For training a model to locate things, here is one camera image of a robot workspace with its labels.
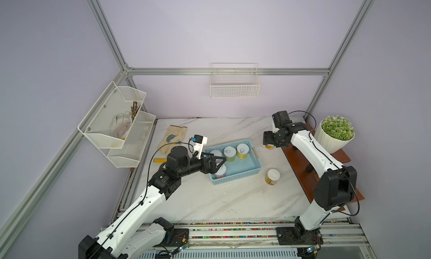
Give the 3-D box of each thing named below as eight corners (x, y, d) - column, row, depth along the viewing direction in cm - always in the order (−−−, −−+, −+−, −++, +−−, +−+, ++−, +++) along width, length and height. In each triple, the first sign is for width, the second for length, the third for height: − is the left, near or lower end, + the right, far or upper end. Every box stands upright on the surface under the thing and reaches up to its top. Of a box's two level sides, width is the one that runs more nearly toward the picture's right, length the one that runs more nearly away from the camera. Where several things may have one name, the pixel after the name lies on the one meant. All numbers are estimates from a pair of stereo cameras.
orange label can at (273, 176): (266, 185, 91) (269, 180, 86) (264, 174, 95) (266, 169, 90) (277, 185, 91) (281, 180, 86) (275, 174, 95) (278, 169, 90)
